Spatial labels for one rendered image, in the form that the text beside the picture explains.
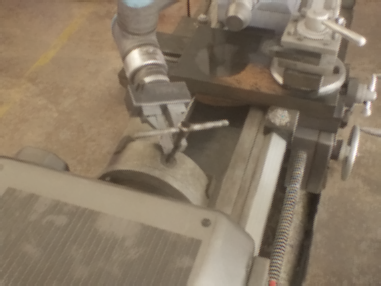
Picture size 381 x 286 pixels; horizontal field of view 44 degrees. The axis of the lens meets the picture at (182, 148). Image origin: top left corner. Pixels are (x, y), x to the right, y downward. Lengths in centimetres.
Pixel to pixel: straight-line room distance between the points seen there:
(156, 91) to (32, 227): 39
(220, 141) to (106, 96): 146
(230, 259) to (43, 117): 237
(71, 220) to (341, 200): 192
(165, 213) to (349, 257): 168
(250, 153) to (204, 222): 80
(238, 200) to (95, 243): 73
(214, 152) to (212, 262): 99
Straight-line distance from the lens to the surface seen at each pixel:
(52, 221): 78
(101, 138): 279
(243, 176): 147
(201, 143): 170
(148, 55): 104
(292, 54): 150
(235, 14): 161
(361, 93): 173
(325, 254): 234
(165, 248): 72
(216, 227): 75
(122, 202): 78
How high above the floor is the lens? 196
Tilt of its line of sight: 47 degrees down
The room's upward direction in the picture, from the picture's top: 3 degrees counter-clockwise
